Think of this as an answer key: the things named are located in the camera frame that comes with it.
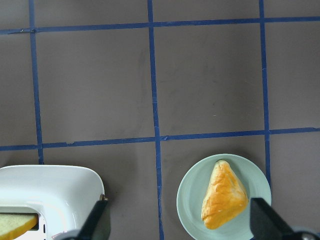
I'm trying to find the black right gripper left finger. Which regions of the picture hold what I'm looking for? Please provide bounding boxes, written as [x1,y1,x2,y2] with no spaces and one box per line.
[75,200,111,240]

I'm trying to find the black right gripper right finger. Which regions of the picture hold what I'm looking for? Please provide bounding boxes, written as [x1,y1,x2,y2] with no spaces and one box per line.
[249,197,293,240]

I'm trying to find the white two-slot toaster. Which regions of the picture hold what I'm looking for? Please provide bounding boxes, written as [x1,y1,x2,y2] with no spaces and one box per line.
[0,165,105,240]

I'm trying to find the golden triangular pastry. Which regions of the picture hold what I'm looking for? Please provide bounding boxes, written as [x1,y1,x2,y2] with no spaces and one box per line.
[201,159,249,230]

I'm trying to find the light green plate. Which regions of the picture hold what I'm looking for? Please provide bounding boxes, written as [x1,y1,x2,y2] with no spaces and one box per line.
[176,153,272,240]

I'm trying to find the yellow bread slice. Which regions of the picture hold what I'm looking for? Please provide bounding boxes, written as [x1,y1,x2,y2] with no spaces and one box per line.
[0,213,39,240]

